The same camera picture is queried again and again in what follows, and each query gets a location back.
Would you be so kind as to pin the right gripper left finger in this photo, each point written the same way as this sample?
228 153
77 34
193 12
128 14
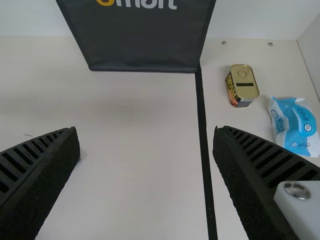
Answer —
37 175

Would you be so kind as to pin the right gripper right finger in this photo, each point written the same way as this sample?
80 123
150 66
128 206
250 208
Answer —
250 180

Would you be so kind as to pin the black strip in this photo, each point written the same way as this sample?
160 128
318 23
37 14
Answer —
203 150

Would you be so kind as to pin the blue white wipes pack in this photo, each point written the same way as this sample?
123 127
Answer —
292 125

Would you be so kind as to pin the rectangular tin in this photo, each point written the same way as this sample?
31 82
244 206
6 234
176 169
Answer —
243 85

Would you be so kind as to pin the dark grey bag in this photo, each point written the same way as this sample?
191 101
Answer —
140 37

